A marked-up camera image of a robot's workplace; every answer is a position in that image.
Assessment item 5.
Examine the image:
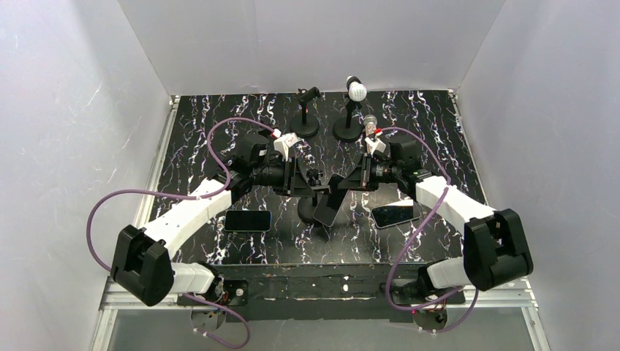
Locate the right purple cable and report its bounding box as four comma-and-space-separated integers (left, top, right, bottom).
377, 127, 480, 334

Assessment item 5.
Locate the black microphone stand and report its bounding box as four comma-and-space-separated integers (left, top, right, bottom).
332, 99, 363, 143

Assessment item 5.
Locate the black phone silver edge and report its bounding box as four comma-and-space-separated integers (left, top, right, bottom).
371, 203, 421, 229

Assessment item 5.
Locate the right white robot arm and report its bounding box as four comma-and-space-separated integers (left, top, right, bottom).
338, 137, 534, 295

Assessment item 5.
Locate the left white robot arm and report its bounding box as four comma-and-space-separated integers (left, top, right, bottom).
110, 132, 315, 306

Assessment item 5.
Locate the black phone pink edge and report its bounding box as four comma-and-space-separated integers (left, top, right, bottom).
313, 174, 349, 227

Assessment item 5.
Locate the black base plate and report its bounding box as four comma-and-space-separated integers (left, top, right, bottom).
176, 261, 478, 323

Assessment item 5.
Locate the aluminium frame rail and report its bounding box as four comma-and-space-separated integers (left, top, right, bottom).
91, 95, 539, 351

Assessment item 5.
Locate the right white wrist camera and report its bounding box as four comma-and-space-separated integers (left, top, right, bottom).
364, 128, 386, 156

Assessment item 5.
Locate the white microphone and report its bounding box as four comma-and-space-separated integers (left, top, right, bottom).
346, 76, 368, 102

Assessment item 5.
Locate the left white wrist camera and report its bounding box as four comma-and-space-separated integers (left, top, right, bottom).
271, 128, 300, 161

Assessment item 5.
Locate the glitter microphone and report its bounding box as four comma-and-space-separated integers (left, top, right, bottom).
363, 115, 381, 139

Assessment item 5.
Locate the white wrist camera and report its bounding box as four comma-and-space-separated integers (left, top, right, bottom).
271, 128, 300, 161
364, 128, 386, 156

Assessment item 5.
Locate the black stand back middle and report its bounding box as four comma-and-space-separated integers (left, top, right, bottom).
290, 87, 320, 138

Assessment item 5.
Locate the black phone blue edge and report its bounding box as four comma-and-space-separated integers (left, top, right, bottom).
224, 210, 272, 233

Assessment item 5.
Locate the black phone stand front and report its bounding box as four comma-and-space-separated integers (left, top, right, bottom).
297, 169, 331, 226

